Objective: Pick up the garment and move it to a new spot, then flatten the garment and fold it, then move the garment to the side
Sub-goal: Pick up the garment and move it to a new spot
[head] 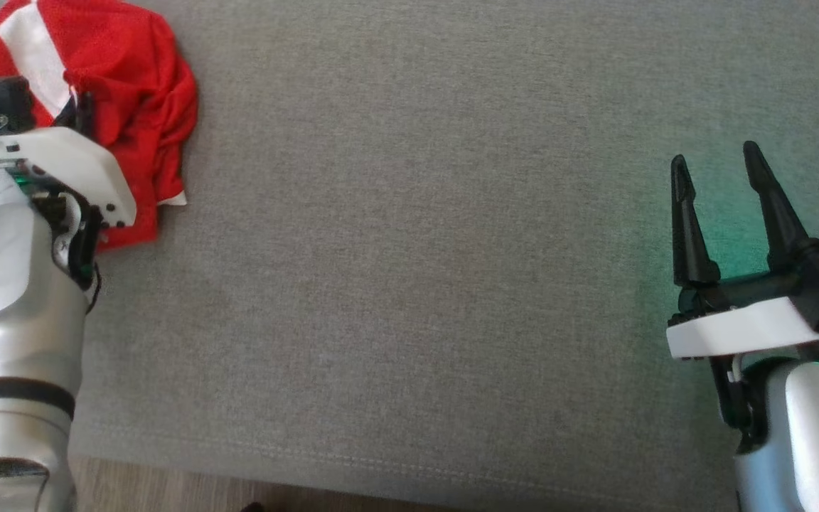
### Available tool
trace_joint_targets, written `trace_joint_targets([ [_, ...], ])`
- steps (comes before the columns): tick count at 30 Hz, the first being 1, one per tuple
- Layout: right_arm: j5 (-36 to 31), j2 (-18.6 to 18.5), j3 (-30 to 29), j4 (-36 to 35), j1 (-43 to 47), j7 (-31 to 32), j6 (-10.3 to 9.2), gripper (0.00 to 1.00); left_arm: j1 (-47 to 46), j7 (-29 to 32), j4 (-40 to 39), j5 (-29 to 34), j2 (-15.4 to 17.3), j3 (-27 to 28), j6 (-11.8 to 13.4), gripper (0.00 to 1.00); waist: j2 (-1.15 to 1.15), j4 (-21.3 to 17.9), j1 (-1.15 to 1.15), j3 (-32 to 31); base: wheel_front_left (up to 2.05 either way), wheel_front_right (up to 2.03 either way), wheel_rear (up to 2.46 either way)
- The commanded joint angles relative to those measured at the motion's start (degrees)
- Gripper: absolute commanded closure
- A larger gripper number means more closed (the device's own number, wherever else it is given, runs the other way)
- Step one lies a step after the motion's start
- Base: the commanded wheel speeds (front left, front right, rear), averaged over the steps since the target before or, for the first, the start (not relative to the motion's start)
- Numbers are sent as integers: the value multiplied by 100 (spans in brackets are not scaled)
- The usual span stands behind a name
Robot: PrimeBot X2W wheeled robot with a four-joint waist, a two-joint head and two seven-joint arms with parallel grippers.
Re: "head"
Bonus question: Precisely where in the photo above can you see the grey sofa seat cushion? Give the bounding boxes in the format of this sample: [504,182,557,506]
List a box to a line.
[0,0,819,510]

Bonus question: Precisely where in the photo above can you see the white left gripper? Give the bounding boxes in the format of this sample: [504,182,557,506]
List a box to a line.
[0,90,137,229]

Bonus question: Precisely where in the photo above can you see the red white mesh shorts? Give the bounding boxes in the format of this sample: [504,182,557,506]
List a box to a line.
[0,0,199,251]

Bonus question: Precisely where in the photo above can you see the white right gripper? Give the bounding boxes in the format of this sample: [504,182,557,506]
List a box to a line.
[665,140,819,361]

